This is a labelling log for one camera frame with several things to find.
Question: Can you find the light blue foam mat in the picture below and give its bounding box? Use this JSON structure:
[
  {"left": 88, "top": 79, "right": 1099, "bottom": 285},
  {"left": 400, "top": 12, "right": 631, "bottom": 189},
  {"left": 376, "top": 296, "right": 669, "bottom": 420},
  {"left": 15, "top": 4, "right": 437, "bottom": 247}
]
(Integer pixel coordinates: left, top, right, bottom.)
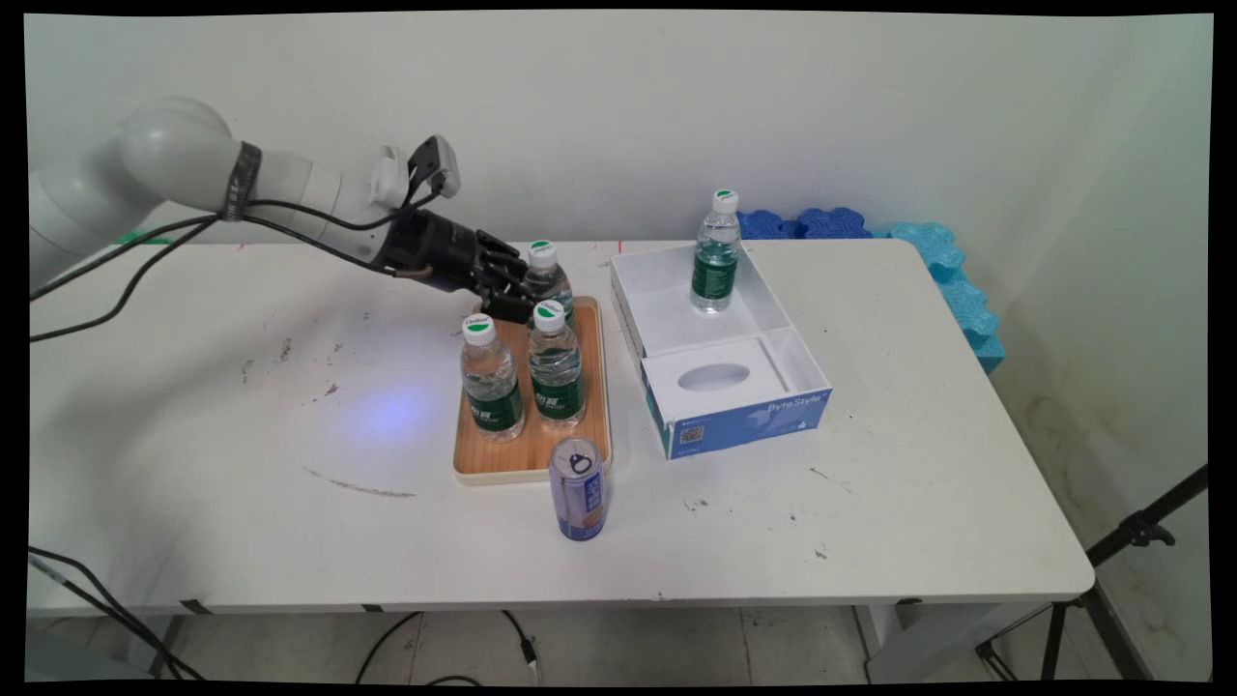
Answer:
[{"left": 875, "top": 221, "right": 1006, "bottom": 376}]

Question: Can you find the white blue cardboard box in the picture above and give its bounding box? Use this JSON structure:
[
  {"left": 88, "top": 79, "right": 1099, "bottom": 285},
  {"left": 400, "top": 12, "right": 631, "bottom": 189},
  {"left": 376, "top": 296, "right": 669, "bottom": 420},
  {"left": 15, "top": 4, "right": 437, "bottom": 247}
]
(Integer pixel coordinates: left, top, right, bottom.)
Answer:
[{"left": 610, "top": 242, "right": 833, "bottom": 461}]

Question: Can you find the black cable under table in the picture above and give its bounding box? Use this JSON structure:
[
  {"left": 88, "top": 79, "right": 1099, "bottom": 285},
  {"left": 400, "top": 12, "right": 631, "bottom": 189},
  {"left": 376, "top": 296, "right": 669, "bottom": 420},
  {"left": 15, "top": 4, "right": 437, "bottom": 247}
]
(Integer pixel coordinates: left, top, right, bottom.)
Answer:
[{"left": 356, "top": 609, "right": 542, "bottom": 685}]

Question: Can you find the dark grey arm strap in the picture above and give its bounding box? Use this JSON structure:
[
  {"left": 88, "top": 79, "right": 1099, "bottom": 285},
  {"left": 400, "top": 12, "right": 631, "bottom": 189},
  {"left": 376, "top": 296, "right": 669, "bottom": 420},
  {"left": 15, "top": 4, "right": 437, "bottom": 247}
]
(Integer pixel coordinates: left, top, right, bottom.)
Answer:
[{"left": 221, "top": 142, "right": 263, "bottom": 222}]

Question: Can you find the black floor cable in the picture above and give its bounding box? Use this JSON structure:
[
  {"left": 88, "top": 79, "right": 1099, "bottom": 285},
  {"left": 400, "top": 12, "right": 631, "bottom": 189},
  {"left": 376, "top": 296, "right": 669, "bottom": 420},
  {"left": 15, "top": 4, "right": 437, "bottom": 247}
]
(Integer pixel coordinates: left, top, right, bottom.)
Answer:
[
  {"left": 27, "top": 547, "right": 206, "bottom": 682},
  {"left": 27, "top": 559, "right": 185, "bottom": 682}
]

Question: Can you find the wooden tray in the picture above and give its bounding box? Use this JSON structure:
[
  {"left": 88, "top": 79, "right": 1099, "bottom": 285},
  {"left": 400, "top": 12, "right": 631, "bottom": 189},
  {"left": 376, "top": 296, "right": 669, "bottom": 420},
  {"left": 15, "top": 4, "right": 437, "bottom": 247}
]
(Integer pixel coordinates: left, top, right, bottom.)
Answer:
[{"left": 452, "top": 296, "right": 613, "bottom": 486}]

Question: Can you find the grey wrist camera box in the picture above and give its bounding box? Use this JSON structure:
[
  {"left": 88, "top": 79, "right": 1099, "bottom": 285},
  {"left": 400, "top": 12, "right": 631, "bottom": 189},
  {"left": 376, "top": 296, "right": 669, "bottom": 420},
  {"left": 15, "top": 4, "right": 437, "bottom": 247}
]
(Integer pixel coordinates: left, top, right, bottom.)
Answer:
[{"left": 408, "top": 135, "right": 462, "bottom": 200}]

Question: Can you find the white table leg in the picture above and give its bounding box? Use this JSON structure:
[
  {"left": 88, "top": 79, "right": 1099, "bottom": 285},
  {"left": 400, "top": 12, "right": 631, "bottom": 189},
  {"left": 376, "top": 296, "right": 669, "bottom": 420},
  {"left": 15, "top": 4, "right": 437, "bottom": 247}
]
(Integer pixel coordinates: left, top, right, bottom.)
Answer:
[{"left": 855, "top": 602, "right": 1052, "bottom": 683}]

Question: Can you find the purple drink can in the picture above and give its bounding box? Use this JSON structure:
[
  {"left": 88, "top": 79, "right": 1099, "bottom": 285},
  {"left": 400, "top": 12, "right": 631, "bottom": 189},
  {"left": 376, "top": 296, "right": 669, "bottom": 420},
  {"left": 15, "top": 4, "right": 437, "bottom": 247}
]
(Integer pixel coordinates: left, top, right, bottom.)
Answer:
[{"left": 549, "top": 436, "right": 608, "bottom": 542}]

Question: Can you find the water bottle green label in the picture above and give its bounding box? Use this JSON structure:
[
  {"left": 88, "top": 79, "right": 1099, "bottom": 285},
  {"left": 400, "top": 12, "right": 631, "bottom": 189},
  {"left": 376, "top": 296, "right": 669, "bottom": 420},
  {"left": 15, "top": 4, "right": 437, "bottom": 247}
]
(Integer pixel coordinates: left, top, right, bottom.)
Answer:
[
  {"left": 525, "top": 241, "right": 577, "bottom": 330},
  {"left": 528, "top": 300, "right": 587, "bottom": 429},
  {"left": 690, "top": 189, "right": 742, "bottom": 314},
  {"left": 459, "top": 312, "right": 526, "bottom": 443}
]

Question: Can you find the black tripod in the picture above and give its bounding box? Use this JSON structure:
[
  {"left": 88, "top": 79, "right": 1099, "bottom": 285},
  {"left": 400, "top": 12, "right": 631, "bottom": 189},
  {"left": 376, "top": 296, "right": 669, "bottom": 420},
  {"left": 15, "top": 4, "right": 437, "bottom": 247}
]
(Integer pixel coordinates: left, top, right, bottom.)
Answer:
[{"left": 976, "top": 464, "right": 1211, "bottom": 682}]

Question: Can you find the dark blue foam mat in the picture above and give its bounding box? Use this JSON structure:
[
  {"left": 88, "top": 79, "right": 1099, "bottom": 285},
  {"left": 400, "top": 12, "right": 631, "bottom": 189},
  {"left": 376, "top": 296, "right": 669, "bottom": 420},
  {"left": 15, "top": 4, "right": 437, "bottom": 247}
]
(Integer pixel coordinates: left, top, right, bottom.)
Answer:
[
  {"left": 737, "top": 209, "right": 801, "bottom": 241},
  {"left": 797, "top": 207, "right": 876, "bottom": 241}
]

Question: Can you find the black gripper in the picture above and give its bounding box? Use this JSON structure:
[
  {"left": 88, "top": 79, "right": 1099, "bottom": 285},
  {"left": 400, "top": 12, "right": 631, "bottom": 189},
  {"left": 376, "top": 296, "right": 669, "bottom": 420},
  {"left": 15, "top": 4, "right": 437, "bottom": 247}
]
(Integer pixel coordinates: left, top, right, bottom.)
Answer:
[{"left": 373, "top": 209, "right": 536, "bottom": 325}]

